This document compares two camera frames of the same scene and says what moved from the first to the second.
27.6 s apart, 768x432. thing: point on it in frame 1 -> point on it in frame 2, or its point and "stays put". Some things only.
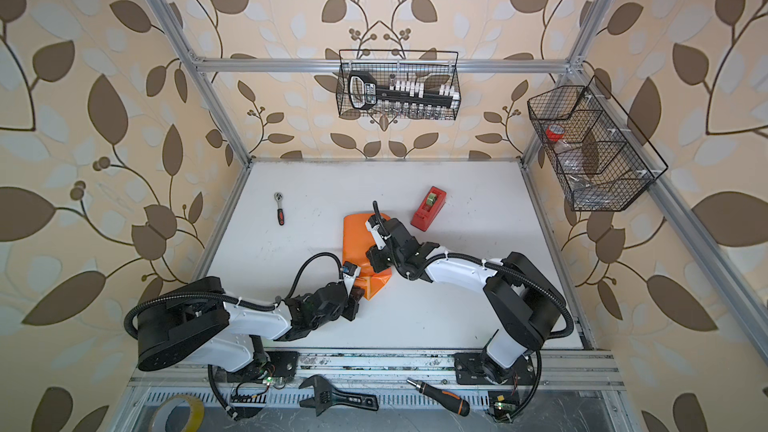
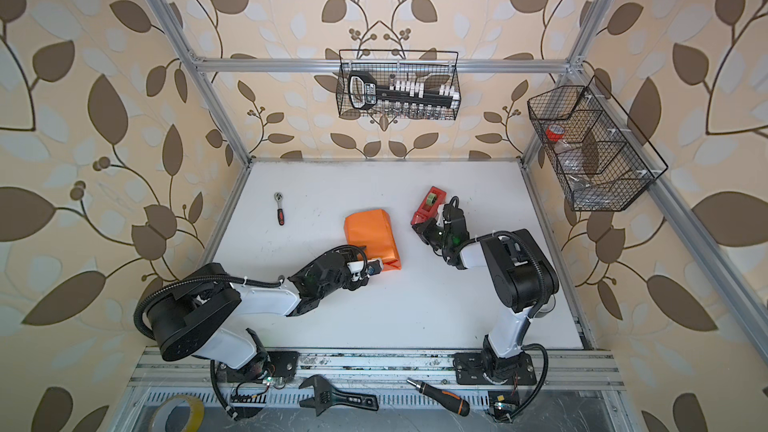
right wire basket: x=599 y=155 stays put
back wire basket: x=402 y=84 stays put
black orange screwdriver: x=446 y=399 stays put
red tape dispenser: x=429 y=208 stays put
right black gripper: x=374 y=256 -> x=425 y=231
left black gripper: x=357 y=294 -> x=349 y=254
